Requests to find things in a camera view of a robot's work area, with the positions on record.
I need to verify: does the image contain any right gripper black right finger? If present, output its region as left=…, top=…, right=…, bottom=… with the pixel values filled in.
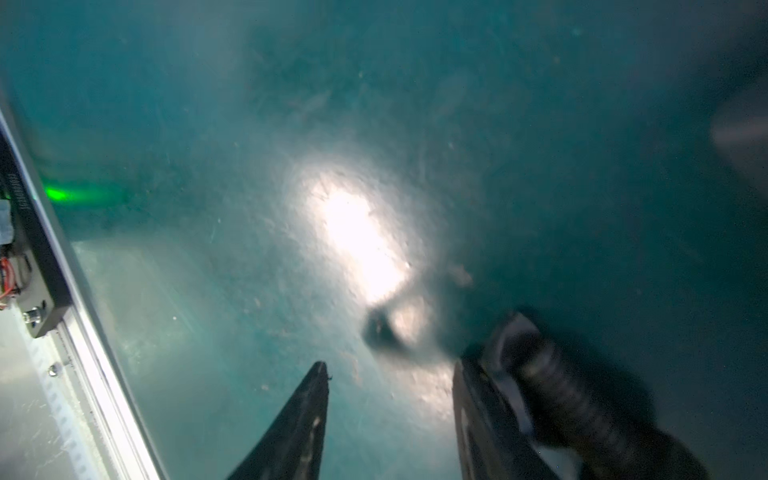
left=452, top=358, right=556, bottom=480

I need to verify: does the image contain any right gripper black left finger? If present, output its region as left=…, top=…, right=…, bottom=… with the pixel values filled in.
left=229, top=361, right=330, bottom=480

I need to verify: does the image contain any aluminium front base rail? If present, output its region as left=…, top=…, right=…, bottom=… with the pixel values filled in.
left=1, top=92, right=167, bottom=479

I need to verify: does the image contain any black bolt with head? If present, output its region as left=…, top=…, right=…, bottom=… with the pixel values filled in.
left=461, top=312, right=708, bottom=479

